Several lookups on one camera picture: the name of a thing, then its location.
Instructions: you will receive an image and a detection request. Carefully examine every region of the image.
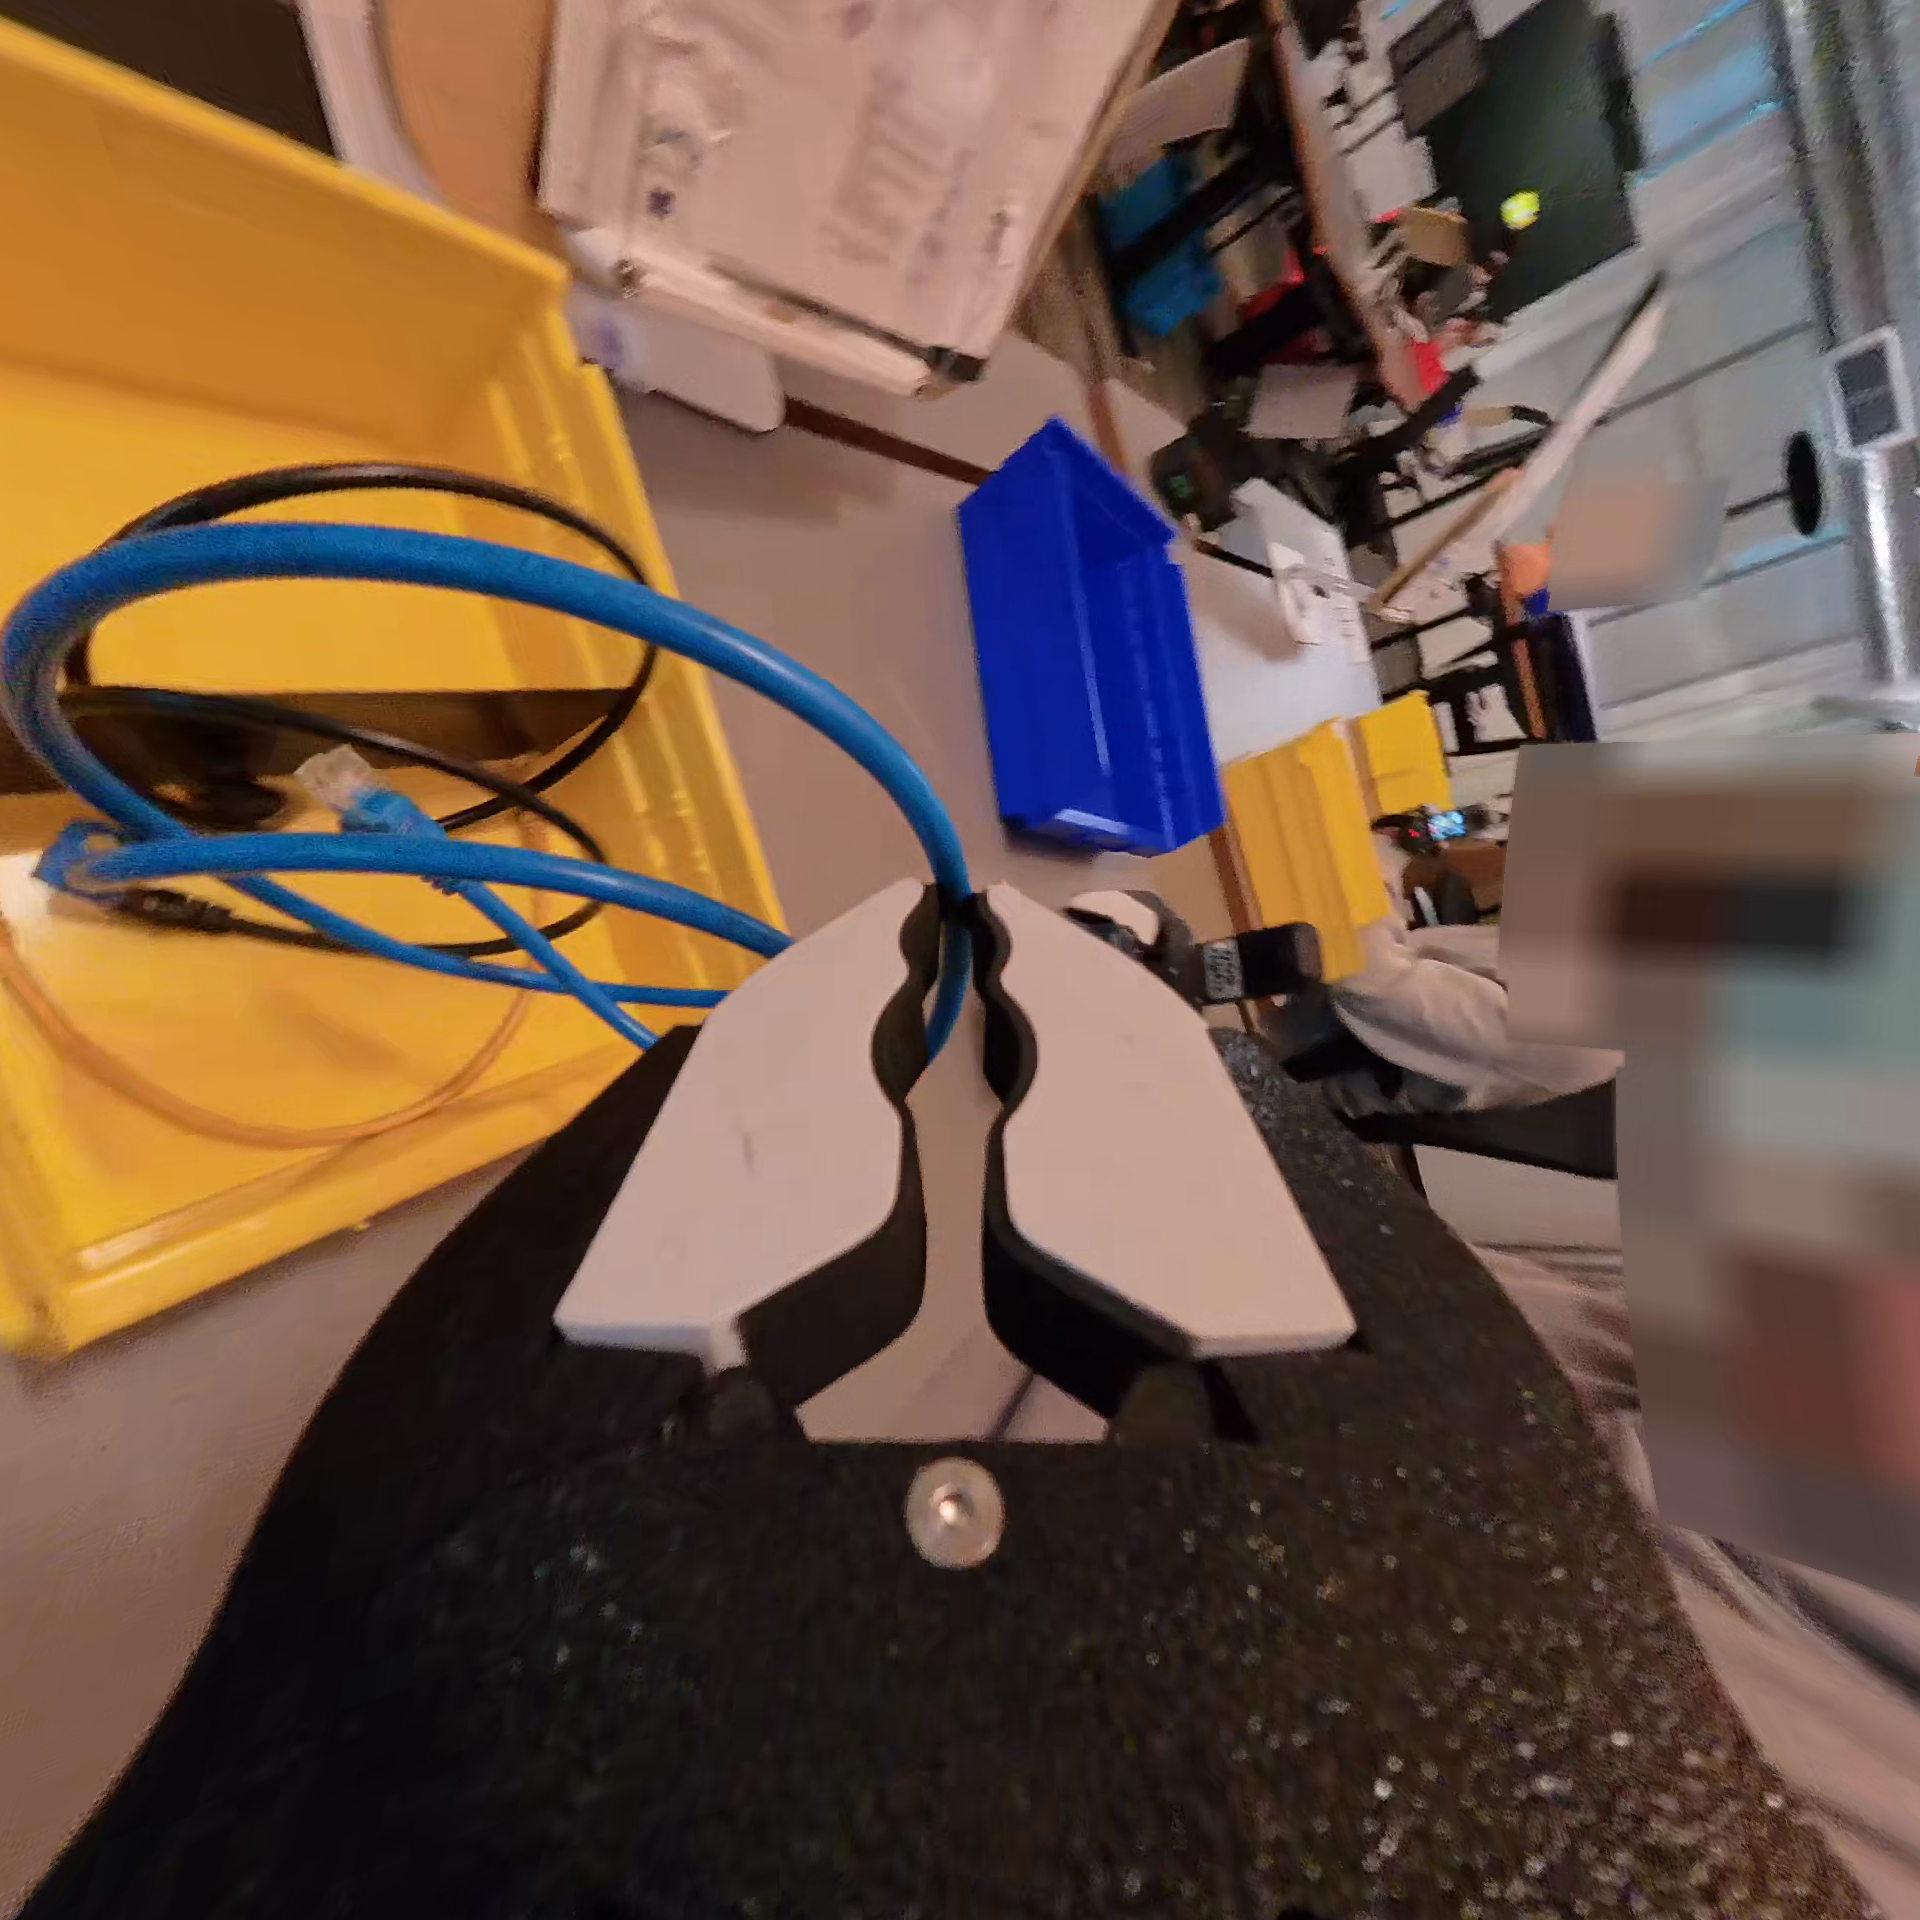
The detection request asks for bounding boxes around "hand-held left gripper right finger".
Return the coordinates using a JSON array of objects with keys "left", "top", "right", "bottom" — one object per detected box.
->
[{"left": 974, "top": 877, "right": 1362, "bottom": 1421}]

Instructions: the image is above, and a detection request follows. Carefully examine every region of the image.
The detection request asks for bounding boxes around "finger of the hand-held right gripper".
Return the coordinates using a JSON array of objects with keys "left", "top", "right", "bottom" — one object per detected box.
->
[{"left": 1066, "top": 885, "right": 1175, "bottom": 954}]

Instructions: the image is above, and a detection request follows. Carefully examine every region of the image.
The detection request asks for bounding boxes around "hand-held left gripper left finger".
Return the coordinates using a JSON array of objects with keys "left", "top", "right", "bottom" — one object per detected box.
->
[{"left": 551, "top": 874, "right": 944, "bottom": 1410}]

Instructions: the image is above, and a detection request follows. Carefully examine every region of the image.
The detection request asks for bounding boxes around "blue network cable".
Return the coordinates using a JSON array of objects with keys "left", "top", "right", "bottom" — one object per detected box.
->
[{"left": 0, "top": 520, "right": 981, "bottom": 1064}]

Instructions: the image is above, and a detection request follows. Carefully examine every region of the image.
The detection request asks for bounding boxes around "large yellow plastic bin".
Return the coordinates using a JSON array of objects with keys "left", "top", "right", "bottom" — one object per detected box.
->
[{"left": 0, "top": 16, "right": 801, "bottom": 1366}]

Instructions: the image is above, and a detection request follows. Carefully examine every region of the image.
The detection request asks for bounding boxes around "person's right forearm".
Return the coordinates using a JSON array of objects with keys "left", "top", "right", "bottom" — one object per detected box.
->
[{"left": 1326, "top": 913, "right": 1627, "bottom": 1111}]

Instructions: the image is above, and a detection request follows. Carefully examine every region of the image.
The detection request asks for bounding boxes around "grey desk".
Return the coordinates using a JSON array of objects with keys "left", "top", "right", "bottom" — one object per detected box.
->
[{"left": 0, "top": 334, "right": 1388, "bottom": 1920}]

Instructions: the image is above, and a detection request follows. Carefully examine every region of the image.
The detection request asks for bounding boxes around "small yellow plastic bin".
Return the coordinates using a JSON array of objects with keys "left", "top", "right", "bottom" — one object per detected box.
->
[{"left": 1217, "top": 693, "right": 1452, "bottom": 980}]

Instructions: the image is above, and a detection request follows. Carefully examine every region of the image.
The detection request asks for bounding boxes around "blue plastic bin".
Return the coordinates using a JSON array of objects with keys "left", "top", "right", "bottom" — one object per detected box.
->
[{"left": 953, "top": 415, "right": 1229, "bottom": 860}]

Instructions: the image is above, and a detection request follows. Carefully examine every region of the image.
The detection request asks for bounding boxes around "clear plastic tube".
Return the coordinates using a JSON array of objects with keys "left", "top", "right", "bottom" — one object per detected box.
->
[{"left": 0, "top": 808, "right": 547, "bottom": 1152}]

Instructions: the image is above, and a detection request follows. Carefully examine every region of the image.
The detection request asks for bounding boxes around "flat black device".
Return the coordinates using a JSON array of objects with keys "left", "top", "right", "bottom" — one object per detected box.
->
[{"left": 0, "top": 683, "right": 635, "bottom": 830}]

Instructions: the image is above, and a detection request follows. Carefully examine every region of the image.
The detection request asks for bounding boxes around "board with paper sheets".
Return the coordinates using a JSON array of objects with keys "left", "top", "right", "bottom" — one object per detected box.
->
[{"left": 535, "top": 0, "right": 1190, "bottom": 365}]

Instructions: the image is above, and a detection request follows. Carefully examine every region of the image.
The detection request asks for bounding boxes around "white flat base plate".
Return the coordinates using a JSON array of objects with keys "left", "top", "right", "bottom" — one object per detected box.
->
[{"left": 568, "top": 252, "right": 935, "bottom": 433}]

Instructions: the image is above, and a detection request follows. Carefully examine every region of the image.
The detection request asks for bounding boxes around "black cable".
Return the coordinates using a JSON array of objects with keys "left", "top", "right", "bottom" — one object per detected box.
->
[{"left": 57, "top": 460, "right": 665, "bottom": 967}]

